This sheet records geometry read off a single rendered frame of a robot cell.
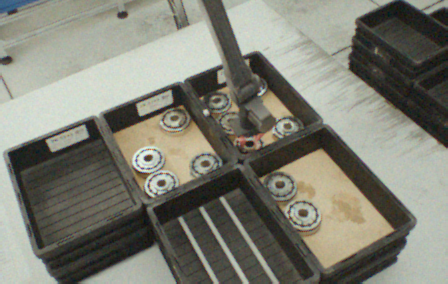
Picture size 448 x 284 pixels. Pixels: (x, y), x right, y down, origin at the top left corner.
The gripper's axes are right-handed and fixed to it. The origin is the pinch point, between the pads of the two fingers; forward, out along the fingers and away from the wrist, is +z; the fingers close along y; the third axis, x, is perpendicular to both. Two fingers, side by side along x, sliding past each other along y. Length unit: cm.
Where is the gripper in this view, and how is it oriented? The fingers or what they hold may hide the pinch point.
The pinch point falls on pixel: (249, 142)
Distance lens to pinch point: 153.3
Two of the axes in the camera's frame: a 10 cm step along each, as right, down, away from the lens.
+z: 0.5, 6.4, 7.6
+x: -4.1, -6.8, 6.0
